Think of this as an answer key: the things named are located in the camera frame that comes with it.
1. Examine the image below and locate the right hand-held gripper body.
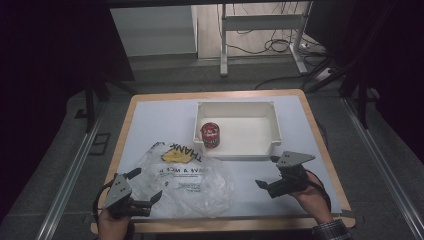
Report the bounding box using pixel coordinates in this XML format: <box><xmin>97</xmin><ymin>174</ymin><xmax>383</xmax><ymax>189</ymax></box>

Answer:
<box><xmin>266</xmin><ymin>151</ymin><xmax>316</xmax><ymax>200</ymax></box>

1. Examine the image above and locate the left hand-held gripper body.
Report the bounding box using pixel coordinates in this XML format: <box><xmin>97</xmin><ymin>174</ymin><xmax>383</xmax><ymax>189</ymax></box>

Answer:
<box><xmin>102</xmin><ymin>173</ymin><xmax>153</xmax><ymax>220</ymax></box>

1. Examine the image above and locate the clear plastic bag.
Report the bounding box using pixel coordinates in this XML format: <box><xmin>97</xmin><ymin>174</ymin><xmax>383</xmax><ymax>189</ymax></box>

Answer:
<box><xmin>126</xmin><ymin>141</ymin><xmax>236</xmax><ymax>220</ymax></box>

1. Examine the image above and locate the white plastic bin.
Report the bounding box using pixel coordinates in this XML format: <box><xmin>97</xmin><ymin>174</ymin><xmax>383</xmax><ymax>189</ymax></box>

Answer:
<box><xmin>192</xmin><ymin>100</ymin><xmax>283</xmax><ymax>162</ymax></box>

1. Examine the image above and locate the red-lidded dark can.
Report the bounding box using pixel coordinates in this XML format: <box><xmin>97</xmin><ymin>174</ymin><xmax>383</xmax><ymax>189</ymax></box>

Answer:
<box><xmin>199</xmin><ymin>122</ymin><xmax>221</xmax><ymax>150</ymax></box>

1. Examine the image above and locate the person's right hand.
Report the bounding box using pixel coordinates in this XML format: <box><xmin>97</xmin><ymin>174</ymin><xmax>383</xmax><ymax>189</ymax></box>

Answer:
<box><xmin>290</xmin><ymin>171</ymin><xmax>335</xmax><ymax>225</ymax></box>

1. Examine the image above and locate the person's left hand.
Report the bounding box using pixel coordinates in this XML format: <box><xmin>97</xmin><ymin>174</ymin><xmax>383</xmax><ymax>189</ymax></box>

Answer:
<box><xmin>97</xmin><ymin>209</ymin><xmax>135</xmax><ymax>240</ymax></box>

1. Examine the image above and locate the white table mat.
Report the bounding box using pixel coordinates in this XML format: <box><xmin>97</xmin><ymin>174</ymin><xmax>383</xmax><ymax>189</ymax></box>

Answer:
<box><xmin>117</xmin><ymin>95</ymin><xmax>344</xmax><ymax>220</ymax></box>

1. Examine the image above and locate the black metal stand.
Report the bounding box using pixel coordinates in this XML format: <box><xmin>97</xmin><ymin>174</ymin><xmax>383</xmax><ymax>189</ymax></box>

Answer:
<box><xmin>74</xmin><ymin>59</ymin><xmax>138</xmax><ymax>135</ymax></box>

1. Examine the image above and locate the white power strip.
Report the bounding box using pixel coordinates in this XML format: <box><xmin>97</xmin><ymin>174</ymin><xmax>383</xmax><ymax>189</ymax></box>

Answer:
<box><xmin>314</xmin><ymin>67</ymin><xmax>335</xmax><ymax>83</ymax></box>

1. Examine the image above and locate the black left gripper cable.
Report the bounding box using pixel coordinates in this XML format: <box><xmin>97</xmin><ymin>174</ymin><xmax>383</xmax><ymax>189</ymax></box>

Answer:
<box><xmin>92</xmin><ymin>182</ymin><xmax>116</xmax><ymax>223</ymax></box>

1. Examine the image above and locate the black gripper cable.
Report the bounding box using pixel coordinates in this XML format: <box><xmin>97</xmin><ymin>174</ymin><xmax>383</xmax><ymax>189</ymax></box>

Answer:
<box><xmin>305</xmin><ymin>170</ymin><xmax>332</xmax><ymax>214</ymax></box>
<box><xmin>92</xmin><ymin>182</ymin><xmax>116</xmax><ymax>223</ymax></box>

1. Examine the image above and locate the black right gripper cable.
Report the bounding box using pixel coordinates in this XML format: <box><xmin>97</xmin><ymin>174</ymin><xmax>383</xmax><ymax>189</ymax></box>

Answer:
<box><xmin>305</xmin><ymin>170</ymin><xmax>332</xmax><ymax>214</ymax></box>

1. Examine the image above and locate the black floor frame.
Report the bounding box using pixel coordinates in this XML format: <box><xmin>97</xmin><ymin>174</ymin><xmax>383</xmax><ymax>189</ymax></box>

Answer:
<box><xmin>88</xmin><ymin>132</ymin><xmax>112</xmax><ymax>157</ymax></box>

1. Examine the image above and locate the aluminium floor rail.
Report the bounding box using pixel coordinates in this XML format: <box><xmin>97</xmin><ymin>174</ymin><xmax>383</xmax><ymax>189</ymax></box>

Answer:
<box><xmin>342</xmin><ymin>97</ymin><xmax>424</xmax><ymax>240</ymax></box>
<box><xmin>34</xmin><ymin>104</ymin><xmax>106</xmax><ymax>240</ymax></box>

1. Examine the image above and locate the tangle of black floor cables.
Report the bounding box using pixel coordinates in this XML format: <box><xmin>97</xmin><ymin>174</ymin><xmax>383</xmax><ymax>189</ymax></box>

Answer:
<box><xmin>216</xmin><ymin>0</ymin><xmax>326</xmax><ymax>57</ymax></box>

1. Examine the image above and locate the white metal desk frame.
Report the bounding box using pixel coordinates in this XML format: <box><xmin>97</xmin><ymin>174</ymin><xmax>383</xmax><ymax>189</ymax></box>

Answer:
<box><xmin>219</xmin><ymin>0</ymin><xmax>314</xmax><ymax>77</ymax></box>

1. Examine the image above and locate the grey wall panel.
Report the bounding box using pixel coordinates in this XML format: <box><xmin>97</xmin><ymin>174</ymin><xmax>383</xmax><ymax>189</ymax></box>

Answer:
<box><xmin>109</xmin><ymin>4</ymin><xmax>198</xmax><ymax>58</ymax></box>

